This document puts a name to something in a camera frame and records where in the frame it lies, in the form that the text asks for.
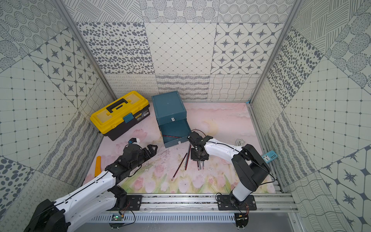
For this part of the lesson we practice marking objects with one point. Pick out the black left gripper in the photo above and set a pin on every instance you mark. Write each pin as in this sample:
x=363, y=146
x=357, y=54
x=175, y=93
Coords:
x=146, y=152

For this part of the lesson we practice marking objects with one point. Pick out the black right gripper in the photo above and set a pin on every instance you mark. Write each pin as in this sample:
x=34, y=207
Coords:
x=193, y=157

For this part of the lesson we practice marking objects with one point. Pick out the teal drawer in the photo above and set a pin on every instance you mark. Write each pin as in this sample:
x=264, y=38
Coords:
x=176, y=128

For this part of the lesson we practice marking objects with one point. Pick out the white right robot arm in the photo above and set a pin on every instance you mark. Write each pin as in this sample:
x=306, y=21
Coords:
x=249, y=165

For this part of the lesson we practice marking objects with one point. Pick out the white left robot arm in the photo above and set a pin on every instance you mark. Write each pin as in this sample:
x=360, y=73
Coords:
x=69, y=212

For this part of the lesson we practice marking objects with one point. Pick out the teal drawer cabinet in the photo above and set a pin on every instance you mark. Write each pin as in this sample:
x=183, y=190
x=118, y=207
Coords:
x=168, y=107

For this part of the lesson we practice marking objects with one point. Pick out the green striped pencil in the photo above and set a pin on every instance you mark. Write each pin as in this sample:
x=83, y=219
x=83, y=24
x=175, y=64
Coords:
x=187, y=156

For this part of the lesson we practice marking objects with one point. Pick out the yellow black toolbox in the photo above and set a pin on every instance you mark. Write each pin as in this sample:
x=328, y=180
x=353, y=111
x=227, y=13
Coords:
x=121, y=115

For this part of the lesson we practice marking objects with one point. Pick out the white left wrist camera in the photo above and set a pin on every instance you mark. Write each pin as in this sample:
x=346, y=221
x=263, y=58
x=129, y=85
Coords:
x=134, y=141

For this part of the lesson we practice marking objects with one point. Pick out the orange object at wall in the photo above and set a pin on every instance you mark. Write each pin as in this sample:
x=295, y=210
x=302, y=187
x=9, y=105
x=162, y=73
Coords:
x=97, y=170

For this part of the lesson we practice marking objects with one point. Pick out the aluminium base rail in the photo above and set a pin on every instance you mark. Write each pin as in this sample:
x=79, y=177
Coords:
x=208, y=202

